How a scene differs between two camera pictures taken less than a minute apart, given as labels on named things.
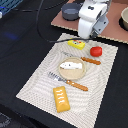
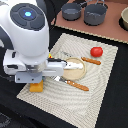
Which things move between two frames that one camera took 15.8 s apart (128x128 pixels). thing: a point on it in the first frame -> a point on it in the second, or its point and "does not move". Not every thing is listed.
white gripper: (92, 19) -> (26, 73)
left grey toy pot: (70, 11) does not move
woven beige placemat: (72, 83) does not move
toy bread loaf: (61, 99) -> (36, 87)
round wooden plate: (72, 73) does not move
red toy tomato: (96, 51) does not move
